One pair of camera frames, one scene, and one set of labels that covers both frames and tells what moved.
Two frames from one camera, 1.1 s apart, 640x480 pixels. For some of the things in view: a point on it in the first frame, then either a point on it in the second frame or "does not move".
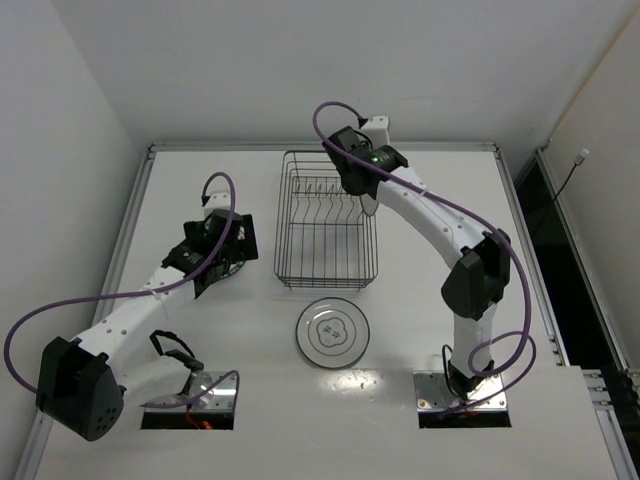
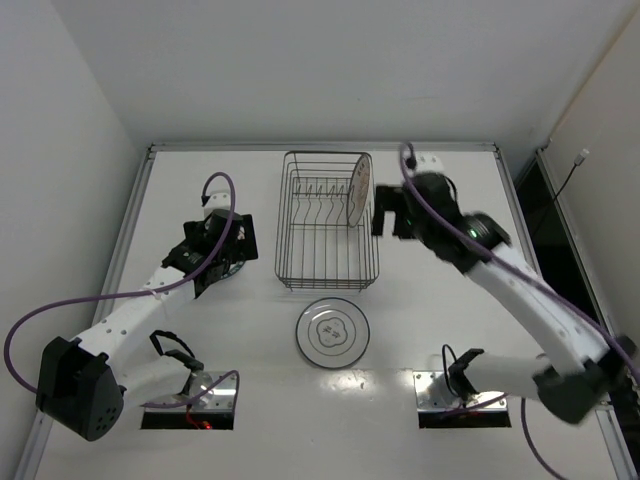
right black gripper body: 350,179 → 398,201
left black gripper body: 248,238 does not move
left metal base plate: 219,398 does not move
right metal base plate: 432,393 does not move
